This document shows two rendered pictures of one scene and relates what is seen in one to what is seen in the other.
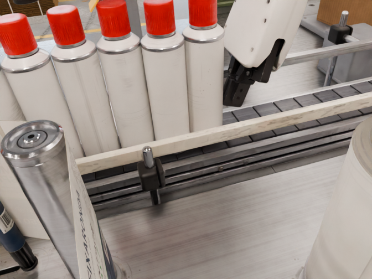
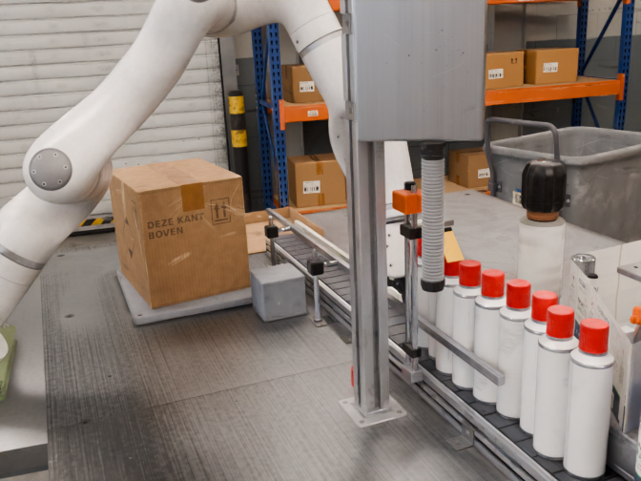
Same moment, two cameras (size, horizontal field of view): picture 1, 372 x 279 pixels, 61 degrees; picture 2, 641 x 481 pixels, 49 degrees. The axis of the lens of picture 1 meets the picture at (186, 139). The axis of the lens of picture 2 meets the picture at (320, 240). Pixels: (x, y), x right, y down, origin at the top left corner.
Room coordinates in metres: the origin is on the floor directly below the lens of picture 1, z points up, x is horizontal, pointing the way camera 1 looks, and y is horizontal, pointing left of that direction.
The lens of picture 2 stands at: (0.70, 1.10, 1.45)
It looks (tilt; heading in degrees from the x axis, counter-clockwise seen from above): 17 degrees down; 263
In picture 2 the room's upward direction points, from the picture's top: 3 degrees counter-clockwise
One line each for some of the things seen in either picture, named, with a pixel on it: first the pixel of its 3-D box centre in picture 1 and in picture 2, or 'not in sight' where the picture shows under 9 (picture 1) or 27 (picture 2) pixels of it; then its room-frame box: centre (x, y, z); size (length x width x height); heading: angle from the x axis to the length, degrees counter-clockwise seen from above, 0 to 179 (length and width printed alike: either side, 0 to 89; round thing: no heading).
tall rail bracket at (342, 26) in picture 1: (342, 61); (325, 283); (0.52, -0.29, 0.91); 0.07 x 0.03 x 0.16; 14
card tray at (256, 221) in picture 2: not in sight; (266, 229); (0.61, -0.96, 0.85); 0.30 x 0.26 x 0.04; 104
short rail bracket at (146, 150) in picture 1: (153, 182); not in sight; (0.28, 0.04, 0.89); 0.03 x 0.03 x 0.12; 14
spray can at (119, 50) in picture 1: (127, 84); (451, 312); (0.37, 0.07, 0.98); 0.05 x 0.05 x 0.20
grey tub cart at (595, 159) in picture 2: not in sight; (569, 201); (-1.04, -2.30, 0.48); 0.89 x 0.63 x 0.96; 27
